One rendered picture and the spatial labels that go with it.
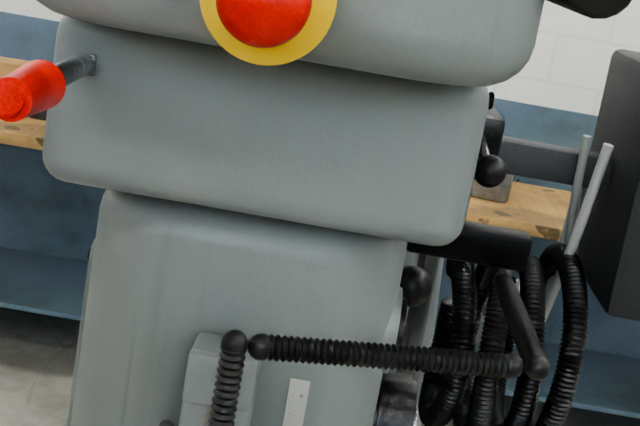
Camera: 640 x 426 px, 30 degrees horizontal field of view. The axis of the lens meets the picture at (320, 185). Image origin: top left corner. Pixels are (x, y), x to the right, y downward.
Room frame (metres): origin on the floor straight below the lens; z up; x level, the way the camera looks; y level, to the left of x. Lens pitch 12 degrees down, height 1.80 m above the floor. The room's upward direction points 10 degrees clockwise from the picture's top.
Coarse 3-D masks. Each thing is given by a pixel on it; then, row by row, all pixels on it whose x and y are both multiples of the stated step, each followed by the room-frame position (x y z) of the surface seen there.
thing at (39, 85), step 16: (32, 64) 0.53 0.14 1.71; (48, 64) 0.54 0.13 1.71; (64, 64) 0.59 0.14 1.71; (80, 64) 0.61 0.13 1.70; (0, 80) 0.50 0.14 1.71; (16, 80) 0.50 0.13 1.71; (32, 80) 0.51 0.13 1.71; (48, 80) 0.53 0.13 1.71; (64, 80) 0.55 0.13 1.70; (0, 96) 0.50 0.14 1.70; (16, 96) 0.50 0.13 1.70; (32, 96) 0.50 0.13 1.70; (48, 96) 0.52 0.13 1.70; (0, 112) 0.50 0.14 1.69; (16, 112) 0.50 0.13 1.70; (32, 112) 0.51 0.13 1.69
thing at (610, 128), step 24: (624, 72) 1.09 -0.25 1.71; (624, 96) 1.07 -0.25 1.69; (600, 120) 1.14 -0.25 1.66; (624, 120) 1.05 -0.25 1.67; (600, 144) 1.12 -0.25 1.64; (624, 144) 1.03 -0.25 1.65; (624, 168) 1.01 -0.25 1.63; (600, 192) 1.07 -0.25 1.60; (624, 192) 0.99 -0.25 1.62; (600, 216) 1.05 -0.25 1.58; (624, 216) 0.97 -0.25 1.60; (600, 240) 1.03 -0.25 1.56; (624, 240) 0.96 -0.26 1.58; (600, 264) 1.01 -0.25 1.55; (624, 264) 0.96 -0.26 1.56; (600, 288) 1.00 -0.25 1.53; (624, 288) 0.96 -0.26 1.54; (624, 312) 0.96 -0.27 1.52
